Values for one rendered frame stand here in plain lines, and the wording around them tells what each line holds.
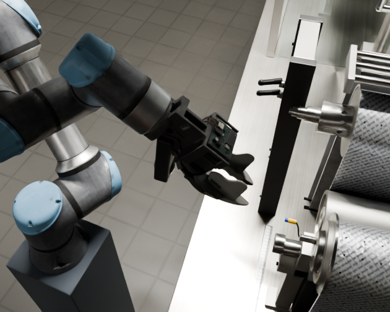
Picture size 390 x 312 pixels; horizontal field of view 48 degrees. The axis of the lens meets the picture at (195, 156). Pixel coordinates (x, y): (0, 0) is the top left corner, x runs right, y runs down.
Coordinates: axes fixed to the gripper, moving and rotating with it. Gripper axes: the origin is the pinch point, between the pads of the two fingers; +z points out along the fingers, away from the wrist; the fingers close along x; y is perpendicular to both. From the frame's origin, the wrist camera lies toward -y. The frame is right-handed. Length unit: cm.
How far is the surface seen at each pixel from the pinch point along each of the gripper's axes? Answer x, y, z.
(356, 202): 11.6, 5.1, 24.3
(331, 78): 88, -22, 43
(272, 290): 3.1, -26.5, 36.5
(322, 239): -1.8, 5.0, 15.7
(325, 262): -6.1, 5.8, 16.1
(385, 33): 68, 9, 27
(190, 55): 196, -145, 36
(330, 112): 21.4, 9.4, 9.0
